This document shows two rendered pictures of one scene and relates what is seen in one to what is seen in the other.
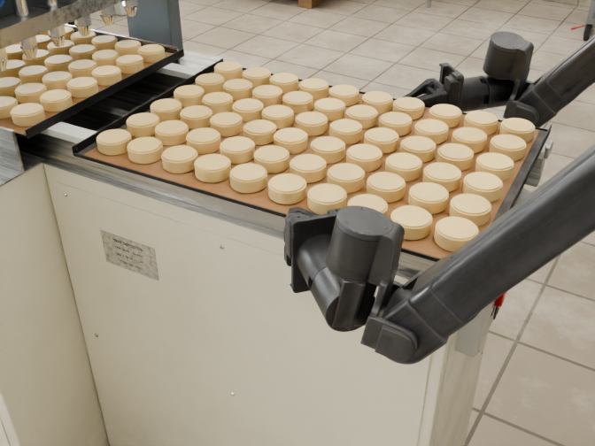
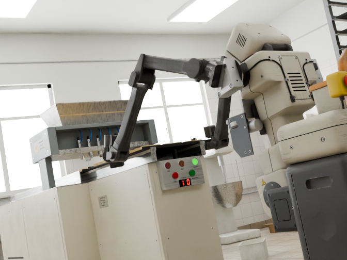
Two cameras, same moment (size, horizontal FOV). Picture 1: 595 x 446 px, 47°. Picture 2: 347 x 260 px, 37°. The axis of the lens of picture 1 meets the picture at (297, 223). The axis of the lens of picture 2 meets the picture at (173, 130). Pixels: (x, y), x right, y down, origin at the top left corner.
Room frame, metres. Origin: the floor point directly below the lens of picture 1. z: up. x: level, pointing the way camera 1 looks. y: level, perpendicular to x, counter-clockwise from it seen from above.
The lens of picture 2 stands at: (-1.43, -1.42, 0.65)
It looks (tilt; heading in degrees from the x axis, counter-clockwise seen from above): 8 degrees up; 27
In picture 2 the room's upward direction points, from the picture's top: 11 degrees counter-clockwise
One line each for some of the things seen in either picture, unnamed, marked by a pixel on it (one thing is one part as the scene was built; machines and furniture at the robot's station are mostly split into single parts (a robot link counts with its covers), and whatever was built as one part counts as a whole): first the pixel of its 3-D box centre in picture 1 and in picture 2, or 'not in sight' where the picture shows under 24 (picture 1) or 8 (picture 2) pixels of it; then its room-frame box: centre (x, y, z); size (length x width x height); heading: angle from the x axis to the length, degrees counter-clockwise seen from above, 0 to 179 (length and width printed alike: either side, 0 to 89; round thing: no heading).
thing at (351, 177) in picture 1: (345, 178); not in sight; (0.80, -0.06, 0.91); 0.05 x 0.05 x 0.02
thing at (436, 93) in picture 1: (422, 106); not in sight; (1.08, -0.21, 0.89); 0.09 x 0.07 x 0.07; 107
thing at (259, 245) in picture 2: not in sight; (253, 250); (2.96, 0.25, 0.08); 0.30 x 0.22 x 0.16; 14
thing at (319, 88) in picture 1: (313, 88); not in sight; (1.10, -0.03, 0.91); 0.05 x 0.05 x 0.02
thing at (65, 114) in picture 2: not in sight; (91, 117); (1.21, 0.48, 1.25); 0.56 x 0.29 x 0.14; 152
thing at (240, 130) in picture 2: not in sight; (264, 126); (0.51, -0.83, 0.87); 0.28 x 0.16 x 0.22; 152
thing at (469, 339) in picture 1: (496, 267); (181, 173); (0.79, -0.29, 0.77); 0.24 x 0.04 x 0.14; 152
